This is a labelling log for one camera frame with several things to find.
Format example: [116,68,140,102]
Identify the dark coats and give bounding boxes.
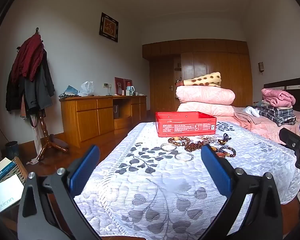
[5,49,55,117]

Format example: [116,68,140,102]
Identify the white floral bedspread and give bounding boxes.
[74,121,300,240]

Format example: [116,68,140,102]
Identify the blue notebook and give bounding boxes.
[0,157,18,188]

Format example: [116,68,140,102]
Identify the silver bangle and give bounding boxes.
[175,152,194,161]
[160,143,178,152]

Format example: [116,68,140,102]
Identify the wooden bead bracelet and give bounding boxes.
[168,136,190,147]

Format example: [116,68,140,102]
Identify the dark red bead necklace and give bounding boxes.
[184,141,208,153]

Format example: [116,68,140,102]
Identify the white plastic bag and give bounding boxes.
[78,81,94,97]

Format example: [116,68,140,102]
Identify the brown bead bracelet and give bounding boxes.
[217,146,237,158]

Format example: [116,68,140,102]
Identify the pink bed sheet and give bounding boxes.
[215,106,300,145]

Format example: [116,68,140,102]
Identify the dark bead bracelet with tassel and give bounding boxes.
[216,133,232,146]

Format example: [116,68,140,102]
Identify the dark blue bin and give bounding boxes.
[4,141,19,161]

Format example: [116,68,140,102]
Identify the wooden door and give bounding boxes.
[149,56,177,115]

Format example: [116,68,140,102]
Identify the stack of pink pillows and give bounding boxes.
[142,39,253,117]

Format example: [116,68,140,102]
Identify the white book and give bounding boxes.
[0,174,25,214]

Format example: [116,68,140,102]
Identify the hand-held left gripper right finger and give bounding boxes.
[199,144,283,240]

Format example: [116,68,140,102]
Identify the wooden dresser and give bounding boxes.
[59,95,148,148]

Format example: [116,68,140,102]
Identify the pink folded quilt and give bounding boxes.
[175,86,236,105]
[176,102,237,117]

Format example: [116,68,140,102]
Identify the brown striped box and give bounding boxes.
[13,156,28,184]

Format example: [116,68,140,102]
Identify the pink folded blanket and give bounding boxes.
[261,88,296,108]

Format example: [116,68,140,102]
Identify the red picture frame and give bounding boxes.
[114,77,133,96]

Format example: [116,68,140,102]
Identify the red tin box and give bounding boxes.
[155,111,217,138]

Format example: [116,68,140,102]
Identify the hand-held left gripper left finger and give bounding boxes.
[17,145,102,240]

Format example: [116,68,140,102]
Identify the silver link chain bracelet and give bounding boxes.
[199,135,218,144]

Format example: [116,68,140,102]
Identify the dark wooden headboard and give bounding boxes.
[263,76,300,113]

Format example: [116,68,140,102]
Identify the spotted yellow pillow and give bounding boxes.
[183,72,222,88]

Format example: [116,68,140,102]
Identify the framed wall picture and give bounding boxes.
[99,12,119,43]

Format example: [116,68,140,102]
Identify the wooden coat rack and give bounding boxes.
[27,27,68,163]

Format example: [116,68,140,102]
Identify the white cloth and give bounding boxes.
[244,106,261,118]

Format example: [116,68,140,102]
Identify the stack of plaid clothes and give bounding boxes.
[259,106,297,127]

